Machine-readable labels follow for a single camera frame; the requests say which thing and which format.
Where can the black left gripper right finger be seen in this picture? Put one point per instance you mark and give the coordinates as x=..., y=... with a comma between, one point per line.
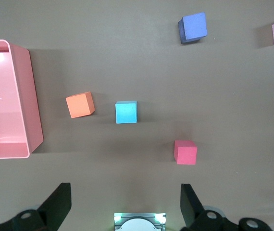
x=190, y=207

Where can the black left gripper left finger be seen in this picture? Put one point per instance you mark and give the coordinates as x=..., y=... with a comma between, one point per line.
x=56, y=207

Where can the light blue foam block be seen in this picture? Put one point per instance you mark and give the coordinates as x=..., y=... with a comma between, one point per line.
x=126, y=112

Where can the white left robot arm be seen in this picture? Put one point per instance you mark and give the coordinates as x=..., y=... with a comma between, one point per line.
x=138, y=226

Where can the red foam block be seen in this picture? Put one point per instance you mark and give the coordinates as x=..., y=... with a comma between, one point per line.
x=186, y=154

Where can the orange foam block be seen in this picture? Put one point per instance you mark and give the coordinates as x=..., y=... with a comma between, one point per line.
x=79, y=105

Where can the pink plastic bin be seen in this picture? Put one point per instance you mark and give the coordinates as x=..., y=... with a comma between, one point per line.
x=2, y=96

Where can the brown table cloth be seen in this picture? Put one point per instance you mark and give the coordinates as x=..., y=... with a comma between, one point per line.
x=151, y=72

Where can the purple foam block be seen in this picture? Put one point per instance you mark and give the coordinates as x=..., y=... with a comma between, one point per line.
x=194, y=26

